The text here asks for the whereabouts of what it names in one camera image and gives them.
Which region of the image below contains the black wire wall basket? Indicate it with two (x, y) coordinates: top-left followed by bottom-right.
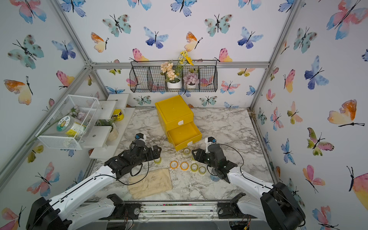
(129, 59), (218, 93)

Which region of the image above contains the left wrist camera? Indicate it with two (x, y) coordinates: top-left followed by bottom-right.
(135, 133), (147, 143)

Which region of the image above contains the green lid jar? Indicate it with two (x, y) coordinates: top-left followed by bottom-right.
(56, 116), (86, 138)

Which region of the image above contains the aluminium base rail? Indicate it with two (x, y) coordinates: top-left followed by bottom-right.
(54, 200), (301, 223)

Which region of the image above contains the purple flowers small pot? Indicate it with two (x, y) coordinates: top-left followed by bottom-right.
(183, 72), (200, 89)

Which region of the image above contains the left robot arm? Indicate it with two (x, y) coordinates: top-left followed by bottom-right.
(26, 140), (162, 230)

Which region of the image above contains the orange tape roll right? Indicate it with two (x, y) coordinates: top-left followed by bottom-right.
(180, 162), (189, 171)

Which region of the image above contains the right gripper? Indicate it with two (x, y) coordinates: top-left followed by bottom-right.
(191, 149), (218, 171)

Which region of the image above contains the clear acrylic box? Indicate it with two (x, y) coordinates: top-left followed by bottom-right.
(36, 94), (102, 150)

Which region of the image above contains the yellow artificial flower stem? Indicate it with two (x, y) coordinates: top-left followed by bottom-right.
(177, 50), (194, 71)

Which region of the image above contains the peach flowers white pot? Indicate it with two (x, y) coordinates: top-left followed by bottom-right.
(160, 62), (183, 90)

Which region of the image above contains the yellow three-drawer cabinet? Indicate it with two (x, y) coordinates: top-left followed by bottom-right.
(155, 95), (202, 151)

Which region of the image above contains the orange tape roll left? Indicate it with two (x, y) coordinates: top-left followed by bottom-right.
(170, 161), (179, 170)

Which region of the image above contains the white stepped shelf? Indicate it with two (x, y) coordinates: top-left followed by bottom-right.
(83, 94), (135, 160)

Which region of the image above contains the yellow-green tape roll top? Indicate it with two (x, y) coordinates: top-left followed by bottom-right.
(183, 148), (191, 156)

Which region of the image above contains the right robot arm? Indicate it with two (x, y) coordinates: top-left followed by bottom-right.
(192, 142), (306, 230)

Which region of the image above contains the small green plant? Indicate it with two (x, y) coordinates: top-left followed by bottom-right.
(96, 119), (114, 129)

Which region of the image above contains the orange tape roll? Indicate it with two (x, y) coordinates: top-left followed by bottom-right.
(170, 161), (179, 170)
(180, 162), (189, 171)

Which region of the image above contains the blue tin can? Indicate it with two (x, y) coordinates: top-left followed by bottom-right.
(210, 175), (220, 182)

